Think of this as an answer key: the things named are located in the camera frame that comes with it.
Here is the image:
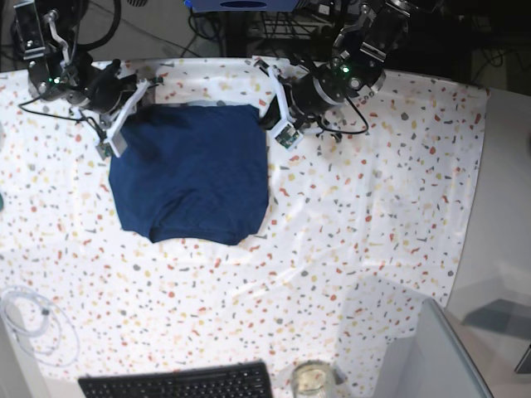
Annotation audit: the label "blue box with oval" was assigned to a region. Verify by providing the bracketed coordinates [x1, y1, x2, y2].
[183, 0, 309, 12]

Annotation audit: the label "black wire rack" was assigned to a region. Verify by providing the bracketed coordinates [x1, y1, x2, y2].
[247, 2, 366, 41]

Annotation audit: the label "terrazzo pattern table cover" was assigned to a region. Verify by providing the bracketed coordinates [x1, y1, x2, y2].
[1, 70, 490, 397]

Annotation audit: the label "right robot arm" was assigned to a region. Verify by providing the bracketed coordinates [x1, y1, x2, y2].
[12, 1, 137, 114]

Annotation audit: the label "black computer keyboard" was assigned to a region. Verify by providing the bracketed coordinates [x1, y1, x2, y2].
[78, 362, 273, 398]

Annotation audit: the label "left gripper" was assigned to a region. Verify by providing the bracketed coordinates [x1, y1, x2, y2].
[259, 56, 346, 131]

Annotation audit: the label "coiled white cable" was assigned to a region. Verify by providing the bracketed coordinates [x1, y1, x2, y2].
[0, 286, 81, 368]

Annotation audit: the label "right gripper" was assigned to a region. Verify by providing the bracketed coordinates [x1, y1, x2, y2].
[78, 59, 137, 114]

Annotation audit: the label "grey laptop computer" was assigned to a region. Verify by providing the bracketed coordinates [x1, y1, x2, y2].
[373, 298, 492, 398]

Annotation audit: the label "navy blue t-shirt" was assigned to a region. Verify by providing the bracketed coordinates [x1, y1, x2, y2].
[109, 105, 269, 245]

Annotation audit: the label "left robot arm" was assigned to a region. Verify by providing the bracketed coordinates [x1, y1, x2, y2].
[256, 1, 440, 139]

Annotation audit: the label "clear glass jar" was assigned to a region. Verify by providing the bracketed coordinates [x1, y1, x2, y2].
[291, 361, 335, 398]

